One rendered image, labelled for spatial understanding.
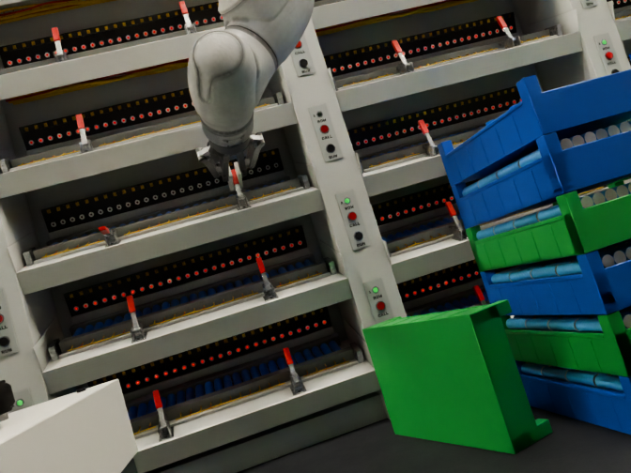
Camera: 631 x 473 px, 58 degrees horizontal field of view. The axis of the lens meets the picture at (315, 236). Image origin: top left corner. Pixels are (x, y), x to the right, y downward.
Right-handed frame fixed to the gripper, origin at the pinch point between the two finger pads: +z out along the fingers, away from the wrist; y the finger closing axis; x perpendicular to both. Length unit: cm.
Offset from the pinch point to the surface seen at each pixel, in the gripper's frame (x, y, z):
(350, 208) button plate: -14.3, 20.8, -0.7
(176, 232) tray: -8.9, -14.2, -1.2
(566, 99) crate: -24, 40, -48
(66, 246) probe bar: -3.4, -36.1, 3.6
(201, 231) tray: -10.0, -9.6, -0.7
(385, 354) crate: -44.8, 15.0, -7.8
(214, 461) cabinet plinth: -52, -20, 12
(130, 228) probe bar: -3.3, -23.3, 3.8
